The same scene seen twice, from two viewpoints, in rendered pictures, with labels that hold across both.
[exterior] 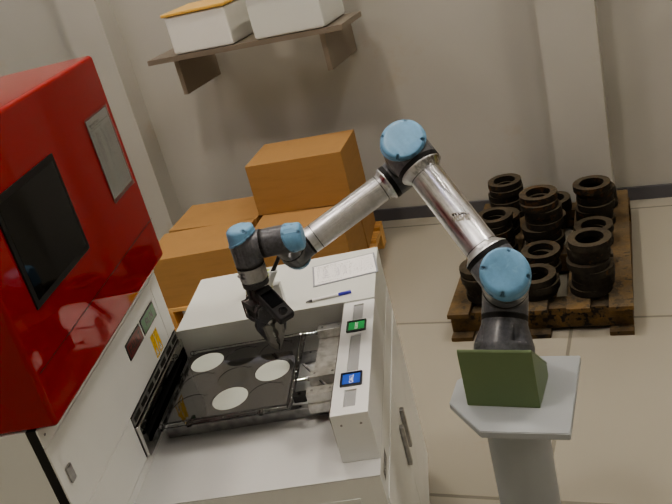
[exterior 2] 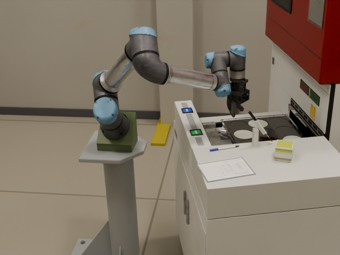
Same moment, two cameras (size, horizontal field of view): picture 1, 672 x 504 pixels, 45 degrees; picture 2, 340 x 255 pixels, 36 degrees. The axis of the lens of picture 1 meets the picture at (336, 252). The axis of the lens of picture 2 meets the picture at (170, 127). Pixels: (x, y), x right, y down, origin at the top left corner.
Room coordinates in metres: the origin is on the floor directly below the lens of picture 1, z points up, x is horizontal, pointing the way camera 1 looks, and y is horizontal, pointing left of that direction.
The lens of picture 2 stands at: (4.05, -0.78, 2.08)
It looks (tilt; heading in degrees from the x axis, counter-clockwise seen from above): 26 degrees down; 163
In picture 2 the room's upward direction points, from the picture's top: 2 degrees counter-clockwise
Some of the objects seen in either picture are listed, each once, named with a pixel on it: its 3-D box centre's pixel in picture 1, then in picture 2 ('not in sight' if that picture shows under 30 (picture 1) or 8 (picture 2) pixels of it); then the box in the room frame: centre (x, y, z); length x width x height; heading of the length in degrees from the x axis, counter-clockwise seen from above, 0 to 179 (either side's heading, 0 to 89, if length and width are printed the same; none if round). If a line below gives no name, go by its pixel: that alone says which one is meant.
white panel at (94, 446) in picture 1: (126, 394); (296, 92); (1.83, 0.62, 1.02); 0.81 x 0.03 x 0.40; 170
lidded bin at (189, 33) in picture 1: (210, 23); not in sight; (4.99, 0.37, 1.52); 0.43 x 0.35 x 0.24; 64
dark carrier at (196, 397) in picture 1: (235, 377); (264, 132); (1.98, 0.37, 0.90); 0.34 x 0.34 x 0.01; 80
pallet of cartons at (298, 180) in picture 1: (262, 228); not in sight; (4.43, 0.38, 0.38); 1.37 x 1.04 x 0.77; 63
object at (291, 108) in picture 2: (165, 393); (303, 128); (2.00, 0.57, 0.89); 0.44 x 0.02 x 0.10; 170
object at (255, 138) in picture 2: (272, 289); (259, 132); (2.20, 0.21, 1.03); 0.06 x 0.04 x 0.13; 80
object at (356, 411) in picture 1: (360, 372); (191, 134); (1.84, 0.02, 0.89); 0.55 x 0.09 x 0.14; 170
